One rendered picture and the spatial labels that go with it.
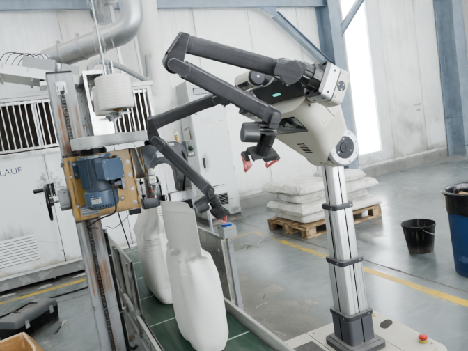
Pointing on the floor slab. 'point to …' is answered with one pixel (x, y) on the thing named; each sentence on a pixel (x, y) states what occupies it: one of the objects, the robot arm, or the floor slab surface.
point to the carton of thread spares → (19, 343)
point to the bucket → (419, 235)
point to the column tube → (86, 221)
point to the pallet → (309, 230)
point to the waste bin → (458, 223)
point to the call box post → (234, 273)
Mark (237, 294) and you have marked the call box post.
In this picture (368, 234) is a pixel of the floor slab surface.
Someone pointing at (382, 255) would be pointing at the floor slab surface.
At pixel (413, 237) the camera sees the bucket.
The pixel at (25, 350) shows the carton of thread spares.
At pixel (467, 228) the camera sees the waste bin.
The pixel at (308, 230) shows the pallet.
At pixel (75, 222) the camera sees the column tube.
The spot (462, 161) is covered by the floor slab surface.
